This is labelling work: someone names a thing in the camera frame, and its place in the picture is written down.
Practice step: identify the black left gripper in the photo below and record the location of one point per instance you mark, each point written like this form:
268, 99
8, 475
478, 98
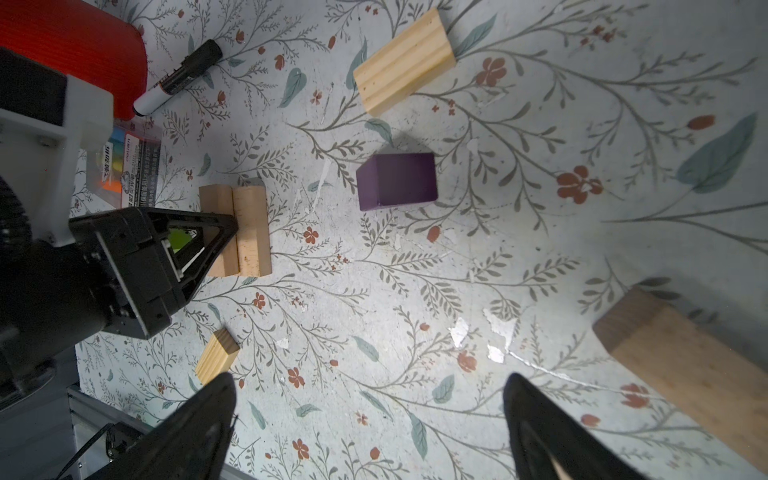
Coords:
121, 276

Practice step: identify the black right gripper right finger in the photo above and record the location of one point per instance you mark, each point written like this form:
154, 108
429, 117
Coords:
546, 443

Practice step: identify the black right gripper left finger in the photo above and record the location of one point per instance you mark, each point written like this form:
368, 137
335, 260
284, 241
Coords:
192, 443

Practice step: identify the green block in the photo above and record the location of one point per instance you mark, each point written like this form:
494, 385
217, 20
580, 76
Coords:
178, 239

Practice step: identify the small wood block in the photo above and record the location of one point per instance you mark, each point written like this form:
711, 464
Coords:
410, 61

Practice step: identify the black white marker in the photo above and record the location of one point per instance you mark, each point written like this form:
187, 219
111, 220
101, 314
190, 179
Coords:
191, 68

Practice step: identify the red pen cup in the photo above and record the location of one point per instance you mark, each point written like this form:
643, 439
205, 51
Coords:
78, 39

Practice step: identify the purple cube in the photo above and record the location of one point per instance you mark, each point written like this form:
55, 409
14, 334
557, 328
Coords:
393, 180

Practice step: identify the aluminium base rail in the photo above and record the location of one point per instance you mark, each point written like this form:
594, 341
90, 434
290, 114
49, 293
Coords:
41, 433

